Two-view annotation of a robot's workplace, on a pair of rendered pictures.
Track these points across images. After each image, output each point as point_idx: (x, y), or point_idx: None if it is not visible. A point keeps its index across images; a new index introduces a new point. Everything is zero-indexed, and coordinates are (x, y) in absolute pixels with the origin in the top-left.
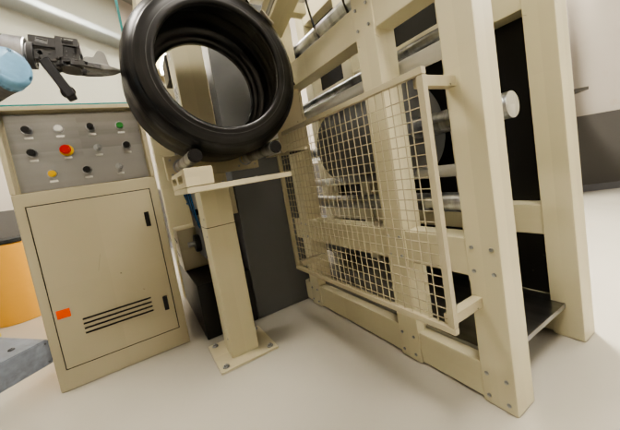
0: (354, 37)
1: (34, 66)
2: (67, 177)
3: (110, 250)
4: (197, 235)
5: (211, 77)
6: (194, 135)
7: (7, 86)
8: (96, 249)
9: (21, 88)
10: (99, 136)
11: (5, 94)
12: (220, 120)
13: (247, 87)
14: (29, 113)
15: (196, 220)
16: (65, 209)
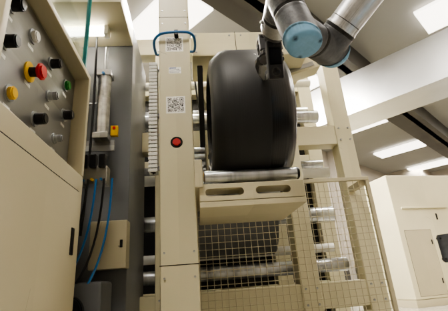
0: None
1: (279, 41)
2: (17, 113)
3: (39, 285)
4: (77, 297)
5: (126, 99)
6: (294, 157)
7: (340, 63)
8: (30, 275)
9: (331, 67)
10: (52, 82)
11: (326, 61)
12: (129, 146)
13: (137, 127)
14: None
15: (83, 269)
16: (27, 167)
